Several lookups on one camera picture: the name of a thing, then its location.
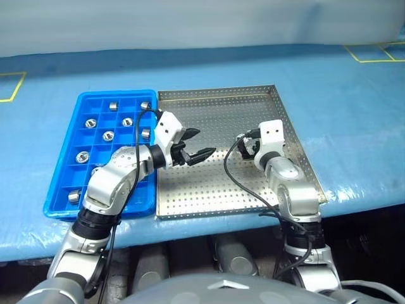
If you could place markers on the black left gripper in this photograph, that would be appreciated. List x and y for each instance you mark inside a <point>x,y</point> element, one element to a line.
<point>181,155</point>

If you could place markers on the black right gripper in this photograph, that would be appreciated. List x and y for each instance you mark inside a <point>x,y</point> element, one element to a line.
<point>255,136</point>

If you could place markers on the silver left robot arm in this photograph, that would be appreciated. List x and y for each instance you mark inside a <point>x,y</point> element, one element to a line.
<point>107,183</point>

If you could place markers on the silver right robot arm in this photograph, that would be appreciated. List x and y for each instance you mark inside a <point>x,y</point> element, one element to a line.
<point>291,171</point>

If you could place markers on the blue compartment tray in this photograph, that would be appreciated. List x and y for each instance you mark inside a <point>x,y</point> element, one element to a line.
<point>95,149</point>

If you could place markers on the perforated metal tray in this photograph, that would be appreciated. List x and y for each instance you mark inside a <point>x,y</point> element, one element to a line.
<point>205,187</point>

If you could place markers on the grey rounded shape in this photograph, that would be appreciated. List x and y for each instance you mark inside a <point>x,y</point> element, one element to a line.
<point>237,259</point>
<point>150,269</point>

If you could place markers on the grey robot torso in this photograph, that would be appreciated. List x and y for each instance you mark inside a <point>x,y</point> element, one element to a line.
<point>190,291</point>

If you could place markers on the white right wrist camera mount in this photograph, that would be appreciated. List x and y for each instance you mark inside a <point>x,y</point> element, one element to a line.
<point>272,133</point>

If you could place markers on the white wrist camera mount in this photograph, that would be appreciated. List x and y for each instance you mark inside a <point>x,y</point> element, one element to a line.
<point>167,126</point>
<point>272,133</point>

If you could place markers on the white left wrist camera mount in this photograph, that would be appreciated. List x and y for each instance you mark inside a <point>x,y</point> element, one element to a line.
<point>167,126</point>

